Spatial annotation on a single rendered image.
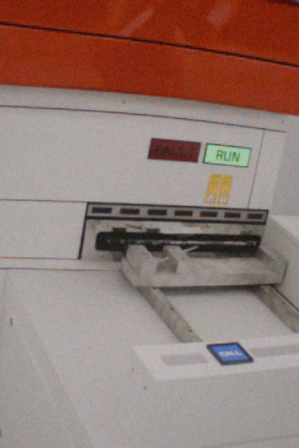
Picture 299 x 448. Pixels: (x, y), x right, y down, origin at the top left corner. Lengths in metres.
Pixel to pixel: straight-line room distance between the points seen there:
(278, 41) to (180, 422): 0.86
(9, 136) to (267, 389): 0.71
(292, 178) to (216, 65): 2.20
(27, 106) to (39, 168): 0.14
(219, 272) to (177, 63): 0.46
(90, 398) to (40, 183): 0.51
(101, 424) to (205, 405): 0.17
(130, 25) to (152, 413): 0.75
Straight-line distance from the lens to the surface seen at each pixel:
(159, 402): 1.00
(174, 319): 1.39
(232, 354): 1.06
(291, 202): 3.69
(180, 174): 1.57
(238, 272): 1.57
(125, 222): 1.55
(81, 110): 1.45
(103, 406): 1.14
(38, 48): 1.34
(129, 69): 1.41
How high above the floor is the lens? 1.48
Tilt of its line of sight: 20 degrees down
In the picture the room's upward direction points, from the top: 11 degrees clockwise
